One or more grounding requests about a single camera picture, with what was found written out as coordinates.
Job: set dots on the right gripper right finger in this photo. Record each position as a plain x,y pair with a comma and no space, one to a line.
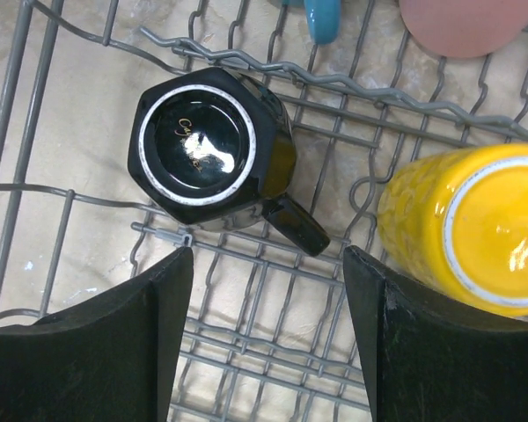
427,357

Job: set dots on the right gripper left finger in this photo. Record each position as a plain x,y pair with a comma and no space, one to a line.
110,358

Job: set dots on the black mug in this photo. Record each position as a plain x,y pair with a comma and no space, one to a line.
214,149

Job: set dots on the yellow mug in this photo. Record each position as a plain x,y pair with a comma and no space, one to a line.
458,222

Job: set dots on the pink tumbler cup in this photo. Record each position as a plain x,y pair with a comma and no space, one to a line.
464,29

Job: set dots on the blue mug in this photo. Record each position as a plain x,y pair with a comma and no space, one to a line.
323,18

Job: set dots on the grey wire dish rack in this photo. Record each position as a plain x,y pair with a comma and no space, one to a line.
268,335

